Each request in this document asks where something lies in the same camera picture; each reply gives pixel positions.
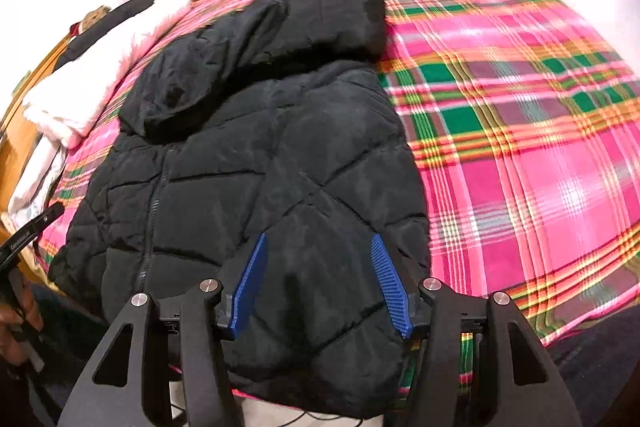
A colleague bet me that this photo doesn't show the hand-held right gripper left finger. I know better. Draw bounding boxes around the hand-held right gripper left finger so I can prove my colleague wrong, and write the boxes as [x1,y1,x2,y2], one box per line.
[62,233,269,427]

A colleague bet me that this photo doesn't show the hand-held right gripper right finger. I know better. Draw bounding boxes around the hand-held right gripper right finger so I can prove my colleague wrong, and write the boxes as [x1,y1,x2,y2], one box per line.
[370,234,583,427]

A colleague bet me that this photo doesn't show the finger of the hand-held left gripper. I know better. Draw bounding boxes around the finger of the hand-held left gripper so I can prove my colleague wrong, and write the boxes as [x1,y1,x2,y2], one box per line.
[30,203,66,229]

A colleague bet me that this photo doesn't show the black puffer jacket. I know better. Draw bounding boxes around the black puffer jacket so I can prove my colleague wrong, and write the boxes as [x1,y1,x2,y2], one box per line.
[47,0,433,420]

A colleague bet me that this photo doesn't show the person's left hand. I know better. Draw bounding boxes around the person's left hand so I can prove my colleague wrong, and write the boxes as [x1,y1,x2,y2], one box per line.
[0,287,46,373]

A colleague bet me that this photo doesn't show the white pillow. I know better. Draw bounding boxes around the white pillow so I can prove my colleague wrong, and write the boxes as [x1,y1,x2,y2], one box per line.
[7,139,68,228]

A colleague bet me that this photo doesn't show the wooden headboard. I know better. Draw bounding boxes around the wooden headboard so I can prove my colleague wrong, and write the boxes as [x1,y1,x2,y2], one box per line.
[0,34,71,228]

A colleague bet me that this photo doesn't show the person's left leg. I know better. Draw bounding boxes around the person's left leg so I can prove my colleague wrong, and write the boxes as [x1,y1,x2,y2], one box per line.
[0,287,116,427]

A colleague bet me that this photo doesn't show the white folded quilt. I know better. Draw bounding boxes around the white folded quilt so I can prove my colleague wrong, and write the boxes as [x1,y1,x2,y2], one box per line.
[22,0,193,150]

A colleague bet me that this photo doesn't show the black pillow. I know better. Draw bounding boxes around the black pillow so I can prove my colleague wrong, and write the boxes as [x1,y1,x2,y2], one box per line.
[52,0,153,70]

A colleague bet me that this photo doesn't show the brown stuffed toy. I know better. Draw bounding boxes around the brown stuffed toy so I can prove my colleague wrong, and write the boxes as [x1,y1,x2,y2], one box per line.
[70,7,111,38]

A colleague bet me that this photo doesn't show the pink plaid bed sheet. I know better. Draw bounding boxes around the pink plaid bed sheet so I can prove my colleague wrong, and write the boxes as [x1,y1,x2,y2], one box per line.
[37,0,640,403]

